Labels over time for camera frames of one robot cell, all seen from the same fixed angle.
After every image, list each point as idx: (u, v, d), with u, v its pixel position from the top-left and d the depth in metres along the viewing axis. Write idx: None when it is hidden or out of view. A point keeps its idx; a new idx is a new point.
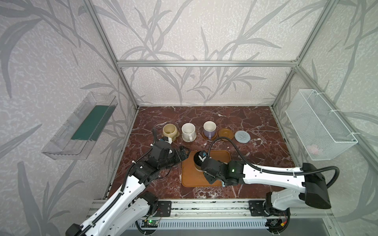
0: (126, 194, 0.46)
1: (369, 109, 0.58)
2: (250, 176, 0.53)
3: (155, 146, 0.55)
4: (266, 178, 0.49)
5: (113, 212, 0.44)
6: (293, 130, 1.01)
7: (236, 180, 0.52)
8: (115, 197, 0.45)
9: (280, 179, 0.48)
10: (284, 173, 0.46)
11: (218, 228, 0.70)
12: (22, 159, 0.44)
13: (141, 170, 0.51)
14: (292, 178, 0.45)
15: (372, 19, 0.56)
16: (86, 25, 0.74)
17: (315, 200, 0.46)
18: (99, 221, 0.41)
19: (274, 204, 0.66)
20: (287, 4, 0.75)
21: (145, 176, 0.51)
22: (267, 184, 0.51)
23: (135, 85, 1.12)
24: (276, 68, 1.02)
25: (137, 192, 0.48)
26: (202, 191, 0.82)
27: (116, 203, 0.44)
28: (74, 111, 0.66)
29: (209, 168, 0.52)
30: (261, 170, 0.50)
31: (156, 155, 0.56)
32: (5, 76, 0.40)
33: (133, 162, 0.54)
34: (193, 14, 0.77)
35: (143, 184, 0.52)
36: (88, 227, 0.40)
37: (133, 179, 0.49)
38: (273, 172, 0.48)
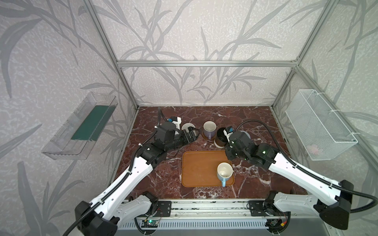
0: (134, 175, 0.46)
1: (369, 109, 0.58)
2: (280, 166, 0.49)
3: (160, 128, 0.52)
4: (297, 175, 0.47)
5: (122, 191, 0.43)
6: (293, 130, 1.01)
7: (262, 162, 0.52)
8: (123, 177, 0.45)
9: (313, 184, 0.44)
10: (320, 180, 0.43)
11: (218, 228, 0.70)
12: (22, 159, 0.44)
13: (148, 152, 0.50)
14: (326, 188, 0.42)
15: (373, 18, 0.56)
16: (86, 25, 0.74)
17: (336, 216, 0.43)
18: (108, 198, 0.41)
19: (275, 203, 0.66)
20: (287, 4, 0.75)
21: (153, 157, 0.50)
22: (296, 182, 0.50)
23: (135, 85, 1.13)
24: (276, 68, 1.02)
25: (144, 173, 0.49)
26: (202, 191, 0.82)
27: (124, 182, 0.44)
28: (74, 111, 0.66)
29: (238, 140, 0.57)
30: (295, 166, 0.47)
31: (161, 137, 0.54)
32: (5, 76, 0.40)
33: (139, 144, 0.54)
34: (193, 14, 0.78)
35: (151, 165, 0.51)
36: (97, 204, 0.40)
37: (141, 160, 0.48)
38: (308, 173, 0.45)
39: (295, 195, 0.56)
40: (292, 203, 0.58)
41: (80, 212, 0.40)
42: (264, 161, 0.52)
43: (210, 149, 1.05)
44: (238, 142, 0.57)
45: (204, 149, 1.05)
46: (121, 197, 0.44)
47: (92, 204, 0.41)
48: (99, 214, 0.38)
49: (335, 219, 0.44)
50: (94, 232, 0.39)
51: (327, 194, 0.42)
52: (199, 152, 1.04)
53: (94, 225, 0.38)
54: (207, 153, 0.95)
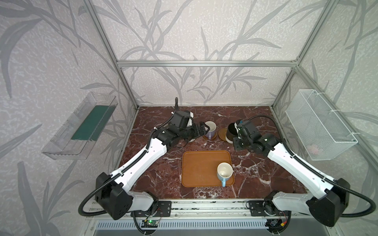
0: (150, 153, 0.48)
1: (369, 109, 0.58)
2: (278, 154, 0.51)
3: (176, 115, 0.57)
4: (292, 163, 0.48)
5: (140, 166, 0.46)
6: (293, 130, 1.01)
7: (262, 147, 0.56)
8: (141, 153, 0.47)
9: (306, 174, 0.45)
10: (314, 172, 0.44)
11: (218, 228, 0.70)
12: (22, 159, 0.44)
13: (163, 134, 0.53)
14: (318, 179, 0.43)
15: (373, 18, 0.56)
16: (86, 25, 0.74)
17: (323, 209, 0.43)
18: (127, 171, 0.43)
19: (273, 200, 0.66)
20: (287, 4, 0.75)
21: (168, 139, 0.53)
22: (293, 173, 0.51)
23: (135, 85, 1.13)
24: (276, 68, 1.01)
25: (159, 153, 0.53)
26: (202, 191, 0.82)
27: (141, 159, 0.46)
28: (74, 111, 0.66)
29: (244, 126, 0.61)
30: (292, 156, 0.48)
31: (176, 122, 0.57)
32: (5, 76, 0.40)
33: (155, 129, 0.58)
34: (193, 14, 0.78)
35: (165, 148, 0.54)
36: (117, 175, 0.42)
37: (156, 141, 0.51)
38: (303, 164, 0.46)
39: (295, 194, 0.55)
40: (287, 200, 0.59)
41: (102, 182, 0.41)
42: (265, 147, 0.54)
43: (210, 149, 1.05)
44: (243, 129, 0.62)
45: (204, 149, 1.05)
46: (139, 171, 0.47)
47: (113, 175, 0.42)
48: (119, 184, 0.40)
49: (323, 213, 0.43)
50: (114, 200, 0.40)
51: (317, 185, 0.42)
52: (199, 152, 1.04)
53: (115, 194, 0.39)
54: (207, 153, 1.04)
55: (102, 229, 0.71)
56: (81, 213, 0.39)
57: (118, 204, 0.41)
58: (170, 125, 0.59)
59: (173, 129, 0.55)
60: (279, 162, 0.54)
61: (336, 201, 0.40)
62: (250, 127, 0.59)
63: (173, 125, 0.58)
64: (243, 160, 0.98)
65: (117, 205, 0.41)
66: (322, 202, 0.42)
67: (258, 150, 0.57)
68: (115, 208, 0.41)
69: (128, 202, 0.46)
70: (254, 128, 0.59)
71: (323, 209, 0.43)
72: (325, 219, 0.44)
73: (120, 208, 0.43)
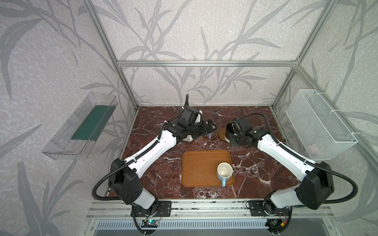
0: (162, 143, 0.51)
1: (369, 109, 0.58)
2: (265, 143, 0.56)
3: (186, 110, 0.59)
4: (277, 150, 0.52)
5: (151, 155, 0.48)
6: (293, 130, 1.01)
7: (252, 139, 0.61)
8: (153, 143, 0.49)
9: (289, 159, 0.49)
10: (297, 156, 0.47)
11: (218, 228, 0.71)
12: (22, 159, 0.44)
13: (173, 128, 0.55)
14: (300, 163, 0.46)
15: (373, 18, 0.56)
16: (86, 25, 0.74)
17: (307, 191, 0.45)
18: (140, 158, 0.45)
19: (271, 197, 0.66)
20: (287, 4, 0.75)
21: (177, 132, 0.55)
22: (279, 160, 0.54)
23: (135, 85, 1.13)
24: (276, 68, 1.01)
25: (170, 144, 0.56)
26: (202, 191, 0.82)
27: (153, 148, 0.48)
28: (74, 111, 0.66)
29: (236, 121, 0.67)
30: (277, 143, 0.52)
31: (186, 117, 0.60)
32: (5, 76, 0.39)
33: (165, 122, 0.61)
34: (193, 14, 0.78)
35: (175, 140, 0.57)
36: (131, 162, 0.44)
37: (167, 132, 0.53)
38: (288, 150, 0.50)
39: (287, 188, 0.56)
40: (283, 194, 0.59)
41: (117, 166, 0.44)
42: (254, 138, 0.59)
43: (210, 149, 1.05)
44: (236, 124, 0.68)
45: (204, 149, 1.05)
46: (150, 160, 0.49)
47: (127, 161, 0.44)
48: (132, 169, 0.42)
49: (307, 196, 0.46)
50: (126, 184, 0.43)
51: (299, 167, 0.46)
52: (199, 152, 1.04)
53: (128, 179, 0.42)
54: (207, 153, 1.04)
55: (102, 229, 0.71)
56: (93, 194, 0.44)
57: (130, 189, 0.43)
58: (179, 119, 0.62)
59: (182, 123, 0.57)
60: (267, 152, 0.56)
61: (315, 180, 0.42)
62: (242, 121, 0.65)
63: (183, 119, 0.61)
64: (243, 160, 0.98)
65: (130, 189, 0.43)
66: (304, 185, 0.45)
67: (248, 142, 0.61)
68: (127, 191, 0.43)
69: (138, 188, 0.47)
70: (246, 122, 0.65)
71: (306, 191, 0.45)
72: (309, 201, 0.46)
73: (131, 193, 0.45)
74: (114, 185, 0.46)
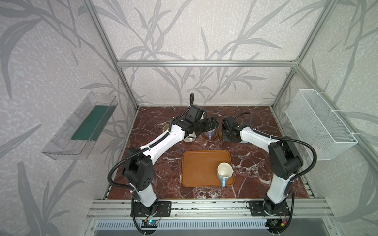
0: (172, 135, 0.55)
1: (369, 109, 0.58)
2: (244, 131, 0.68)
3: (193, 107, 0.64)
4: (252, 134, 0.64)
5: (163, 144, 0.52)
6: (293, 130, 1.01)
7: (236, 133, 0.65)
8: (164, 134, 0.53)
9: (260, 138, 0.60)
10: (265, 134, 0.58)
11: (218, 228, 0.71)
12: (22, 159, 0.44)
13: (181, 123, 0.59)
14: (268, 139, 0.55)
15: (373, 18, 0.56)
16: (86, 25, 0.74)
17: (274, 160, 0.54)
18: (153, 147, 0.48)
19: (269, 194, 0.68)
20: (287, 4, 0.75)
21: (185, 128, 0.59)
22: (255, 143, 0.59)
23: (135, 85, 1.13)
24: (276, 67, 1.01)
25: (179, 137, 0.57)
26: (202, 191, 0.82)
27: (165, 139, 0.52)
28: (74, 111, 0.66)
29: (226, 118, 0.81)
30: (253, 129, 0.64)
31: (193, 114, 0.65)
32: (5, 76, 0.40)
33: (173, 117, 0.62)
34: (193, 14, 0.77)
35: (183, 134, 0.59)
36: (145, 149, 0.47)
37: (176, 127, 0.57)
38: (260, 133, 0.60)
39: (272, 182, 0.63)
40: (271, 184, 0.64)
41: (132, 153, 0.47)
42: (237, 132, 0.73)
43: (211, 149, 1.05)
44: (225, 121, 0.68)
45: (204, 149, 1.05)
46: (162, 149, 0.53)
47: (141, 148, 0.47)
48: (147, 156, 0.45)
49: (276, 165, 0.53)
50: (142, 168, 0.45)
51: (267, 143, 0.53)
52: (199, 152, 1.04)
53: (144, 164, 0.45)
54: (207, 153, 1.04)
55: (102, 229, 0.71)
56: (109, 181, 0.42)
57: (143, 173, 0.45)
58: (186, 116, 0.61)
59: (189, 120, 0.61)
60: (247, 139, 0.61)
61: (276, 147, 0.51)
62: (230, 118, 0.78)
63: (190, 116, 0.66)
64: (243, 160, 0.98)
65: (144, 173, 0.46)
66: (270, 154, 0.54)
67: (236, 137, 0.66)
68: (142, 176, 0.46)
69: (150, 176, 0.50)
70: (235, 119, 0.78)
71: (272, 160, 0.54)
72: (279, 170, 0.53)
73: (144, 180, 0.48)
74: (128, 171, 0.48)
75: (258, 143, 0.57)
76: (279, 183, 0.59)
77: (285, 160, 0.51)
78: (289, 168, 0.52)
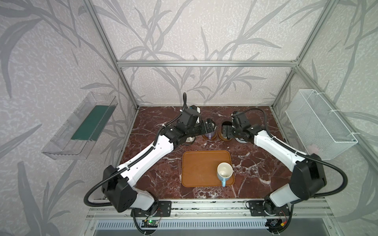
0: (158, 150, 0.49)
1: (369, 109, 0.58)
2: (260, 137, 0.59)
3: (185, 113, 0.56)
4: (271, 144, 0.55)
5: (146, 162, 0.46)
6: (293, 130, 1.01)
7: (249, 135, 0.65)
8: (148, 149, 0.47)
9: (282, 151, 0.51)
10: (287, 148, 0.50)
11: (218, 228, 0.71)
12: (22, 159, 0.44)
13: (171, 132, 0.53)
14: (292, 154, 0.48)
15: (373, 18, 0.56)
16: (86, 25, 0.74)
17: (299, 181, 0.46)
18: (133, 166, 0.43)
19: (271, 196, 0.67)
20: (288, 4, 0.75)
21: (175, 137, 0.52)
22: (273, 153, 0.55)
23: (135, 85, 1.12)
24: (276, 67, 1.01)
25: (166, 150, 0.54)
26: (202, 191, 0.82)
27: (148, 155, 0.46)
28: (74, 111, 0.66)
29: (237, 116, 0.70)
30: (271, 137, 0.55)
31: (185, 121, 0.57)
32: (5, 76, 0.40)
33: (162, 126, 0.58)
34: (193, 14, 0.77)
35: (172, 146, 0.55)
36: (123, 169, 0.42)
37: (163, 139, 0.50)
38: (280, 143, 0.52)
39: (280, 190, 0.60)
40: (279, 192, 0.61)
41: (110, 174, 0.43)
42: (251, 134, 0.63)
43: (210, 149, 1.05)
44: (236, 118, 0.70)
45: (204, 149, 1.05)
46: (143, 168, 0.47)
47: (120, 168, 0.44)
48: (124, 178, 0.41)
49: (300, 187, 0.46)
50: (118, 192, 0.41)
51: (290, 159, 0.48)
52: (199, 152, 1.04)
53: (120, 188, 0.40)
54: (206, 153, 0.96)
55: (102, 229, 0.71)
56: (86, 202, 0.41)
57: (122, 197, 0.42)
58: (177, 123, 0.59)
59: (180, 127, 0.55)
60: (262, 146, 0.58)
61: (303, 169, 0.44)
62: (242, 116, 0.67)
63: (181, 123, 0.58)
64: (243, 160, 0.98)
65: (122, 198, 0.42)
66: (295, 174, 0.47)
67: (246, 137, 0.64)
68: (119, 201, 0.42)
69: (132, 196, 0.46)
70: (246, 118, 0.68)
71: (297, 180, 0.47)
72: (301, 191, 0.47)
73: (124, 202, 0.44)
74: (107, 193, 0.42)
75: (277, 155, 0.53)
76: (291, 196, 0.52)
77: (310, 181, 0.46)
78: (314, 191, 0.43)
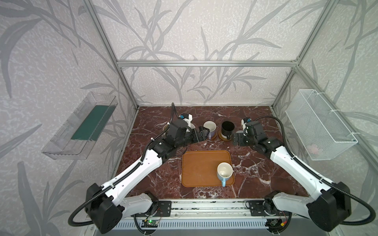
0: (145, 165, 0.48)
1: (369, 109, 0.58)
2: (280, 156, 0.54)
3: (172, 125, 0.54)
4: (291, 165, 0.50)
5: (132, 179, 0.45)
6: (293, 130, 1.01)
7: (265, 149, 0.59)
8: (135, 165, 0.46)
9: (304, 175, 0.46)
10: (311, 173, 0.45)
11: (218, 228, 0.71)
12: (22, 159, 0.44)
13: (160, 146, 0.52)
14: (315, 180, 0.43)
15: (373, 18, 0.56)
16: (86, 25, 0.74)
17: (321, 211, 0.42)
18: (118, 184, 0.42)
19: (274, 198, 0.65)
20: (288, 4, 0.75)
21: (164, 152, 0.52)
22: (293, 174, 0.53)
23: (135, 85, 1.12)
24: (276, 67, 1.01)
25: (154, 165, 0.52)
26: (202, 191, 0.82)
27: (136, 171, 0.45)
28: (74, 111, 0.66)
29: (253, 127, 0.64)
30: (292, 157, 0.51)
31: (173, 133, 0.56)
32: (5, 76, 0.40)
33: (151, 139, 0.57)
34: (193, 14, 0.77)
35: (161, 160, 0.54)
36: (108, 188, 0.41)
37: (152, 153, 0.50)
38: (302, 165, 0.48)
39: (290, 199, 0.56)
40: (288, 203, 0.58)
41: (93, 193, 0.40)
42: (268, 149, 0.57)
43: (210, 149, 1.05)
44: (252, 129, 0.65)
45: (204, 149, 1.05)
46: (130, 185, 0.46)
47: (105, 187, 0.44)
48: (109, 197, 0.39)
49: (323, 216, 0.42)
50: (103, 214, 0.40)
51: (314, 185, 0.43)
52: (199, 152, 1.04)
53: (104, 208, 0.39)
54: (206, 154, 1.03)
55: None
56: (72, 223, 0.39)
57: (105, 219, 0.40)
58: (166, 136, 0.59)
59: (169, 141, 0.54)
60: (281, 164, 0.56)
61: (330, 201, 0.40)
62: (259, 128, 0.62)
63: (170, 136, 0.57)
64: (243, 160, 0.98)
65: (106, 219, 0.40)
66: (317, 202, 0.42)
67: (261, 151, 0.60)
68: (103, 221, 0.40)
69: (116, 216, 0.44)
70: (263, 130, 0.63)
71: (319, 208, 0.42)
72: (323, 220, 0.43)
73: (108, 222, 0.42)
74: (89, 214, 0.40)
75: (298, 177, 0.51)
76: (299, 209, 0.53)
77: (334, 212, 0.42)
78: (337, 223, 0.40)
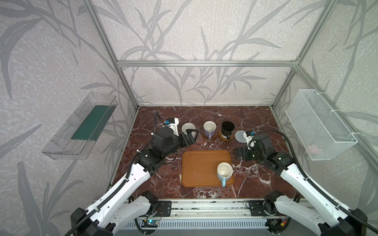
0: (131, 182, 0.46)
1: (369, 109, 0.58)
2: (292, 175, 0.51)
3: (156, 136, 0.52)
4: (304, 186, 0.48)
5: (117, 198, 0.43)
6: (293, 130, 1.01)
7: (275, 165, 0.56)
8: (120, 183, 0.45)
9: (320, 198, 0.44)
10: (326, 197, 0.44)
11: (218, 228, 0.71)
12: (22, 159, 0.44)
13: (146, 158, 0.51)
14: (331, 206, 0.42)
15: (373, 18, 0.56)
16: (86, 25, 0.74)
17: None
18: (103, 205, 0.41)
19: (276, 203, 0.64)
20: (288, 4, 0.75)
21: (150, 164, 0.50)
22: (305, 196, 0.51)
23: (135, 85, 1.12)
24: (276, 68, 1.01)
25: (141, 180, 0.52)
26: (202, 191, 0.82)
27: (121, 189, 0.44)
28: (74, 111, 0.66)
29: (262, 142, 0.61)
30: (305, 178, 0.48)
31: (158, 144, 0.54)
32: (5, 76, 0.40)
33: (137, 152, 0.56)
34: (193, 14, 0.77)
35: (148, 173, 0.51)
36: (93, 212, 0.40)
37: (138, 166, 0.49)
38: (318, 189, 0.45)
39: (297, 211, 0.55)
40: (296, 214, 0.56)
41: (76, 219, 0.40)
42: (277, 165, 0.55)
43: (210, 149, 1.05)
44: (261, 143, 0.62)
45: (204, 149, 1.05)
46: (115, 205, 0.44)
47: (89, 210, 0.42)
48: (94, 221, 0.38)
49: None
50: None
51: (330, 211, 0.41)
52: (199, 152, 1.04)
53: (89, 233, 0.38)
54: (206, 154, 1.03)
55: None
56: None
57: None
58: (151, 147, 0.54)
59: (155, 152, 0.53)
60: (292, 184, 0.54)
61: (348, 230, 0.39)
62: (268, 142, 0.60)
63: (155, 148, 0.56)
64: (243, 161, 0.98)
65: None
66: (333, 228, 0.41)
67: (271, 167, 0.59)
68: None
69: None
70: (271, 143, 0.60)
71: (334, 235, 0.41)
72: None
73: None
74: None
75: (311, 199, 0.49)
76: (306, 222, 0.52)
77: None
78: None
